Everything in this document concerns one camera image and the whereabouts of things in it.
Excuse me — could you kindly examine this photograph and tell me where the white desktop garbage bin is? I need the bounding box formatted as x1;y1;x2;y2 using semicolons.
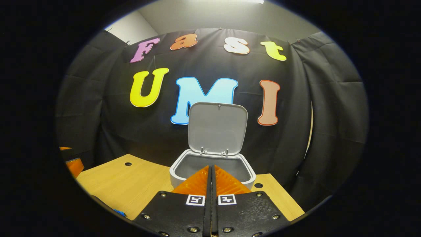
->
169;102;256;191

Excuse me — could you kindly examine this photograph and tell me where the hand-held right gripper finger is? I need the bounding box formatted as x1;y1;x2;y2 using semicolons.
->
212;165;291;237
133;165;212;237

